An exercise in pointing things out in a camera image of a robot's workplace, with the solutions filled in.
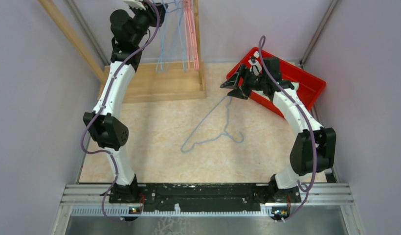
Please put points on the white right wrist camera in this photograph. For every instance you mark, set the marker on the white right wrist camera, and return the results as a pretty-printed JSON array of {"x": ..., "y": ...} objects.
[{"x": 254, "y": 63}]

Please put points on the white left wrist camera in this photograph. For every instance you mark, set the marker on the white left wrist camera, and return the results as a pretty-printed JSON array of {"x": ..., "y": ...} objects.
[{"x": 135, "y": 4}]

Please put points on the wooden hanger rack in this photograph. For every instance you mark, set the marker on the wooden hanger rack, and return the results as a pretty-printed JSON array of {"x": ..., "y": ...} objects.
[{"x": 146, "y": 85}]

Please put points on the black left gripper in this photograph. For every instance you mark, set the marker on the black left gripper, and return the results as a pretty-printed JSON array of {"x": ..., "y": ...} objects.
[{"x": 161, "y": 9}]

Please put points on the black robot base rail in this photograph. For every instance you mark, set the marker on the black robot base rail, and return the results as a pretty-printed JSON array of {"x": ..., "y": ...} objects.
[{"x": 226, "y": 197}]

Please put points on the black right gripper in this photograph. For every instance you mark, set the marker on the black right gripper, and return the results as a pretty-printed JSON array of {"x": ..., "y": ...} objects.
[{"x": 232, "y": 83}]

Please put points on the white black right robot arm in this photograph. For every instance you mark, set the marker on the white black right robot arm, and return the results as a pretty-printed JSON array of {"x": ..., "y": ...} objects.
[{"x": 314, "y": 146}]

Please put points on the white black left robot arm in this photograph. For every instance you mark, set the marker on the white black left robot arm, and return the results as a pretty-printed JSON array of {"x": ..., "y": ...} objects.
[{"x": 130, "y": 36}]

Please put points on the red plastic bin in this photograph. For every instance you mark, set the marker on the red plastic bin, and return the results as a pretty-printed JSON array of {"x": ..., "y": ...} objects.
[{"x": 309, "y": 86}]

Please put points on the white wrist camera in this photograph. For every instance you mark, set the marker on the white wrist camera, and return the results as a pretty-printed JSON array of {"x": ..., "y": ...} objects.
[
  {"x": 254, "y": 63},
  {"x": 135, "y": 4}
]

